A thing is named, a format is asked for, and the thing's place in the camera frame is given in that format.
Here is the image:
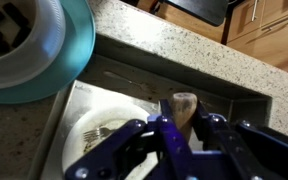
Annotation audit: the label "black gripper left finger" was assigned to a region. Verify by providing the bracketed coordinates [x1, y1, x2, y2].
[64, 99, 191, 180]

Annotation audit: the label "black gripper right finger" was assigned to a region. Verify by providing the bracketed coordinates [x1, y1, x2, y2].
[193, 101, 288, 180]

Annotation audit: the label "teal spatula wooden handle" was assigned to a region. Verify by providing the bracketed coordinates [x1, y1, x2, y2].
[171, 92, 197, 141]

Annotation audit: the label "steel sink basin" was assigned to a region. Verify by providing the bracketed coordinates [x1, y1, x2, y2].
[28, 55, 270, 180]

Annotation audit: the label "grey ceramic bowl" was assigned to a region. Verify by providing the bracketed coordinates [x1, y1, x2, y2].
[0, 0, 66, 89]

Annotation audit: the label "silver fork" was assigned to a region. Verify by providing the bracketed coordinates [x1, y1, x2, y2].
[83, 127, 114, 142]

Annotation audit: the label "white dirty plate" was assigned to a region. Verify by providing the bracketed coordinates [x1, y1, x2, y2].
[61, 105, 159, 180]

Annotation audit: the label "teal plate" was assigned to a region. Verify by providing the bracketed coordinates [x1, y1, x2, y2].
[0, 0, 96, 104]

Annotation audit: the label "black food pieces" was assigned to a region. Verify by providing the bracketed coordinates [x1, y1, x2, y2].
[0, 2, 31, 54]

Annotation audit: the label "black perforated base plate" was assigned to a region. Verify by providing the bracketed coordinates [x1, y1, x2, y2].
[164, 0, 228, 27]

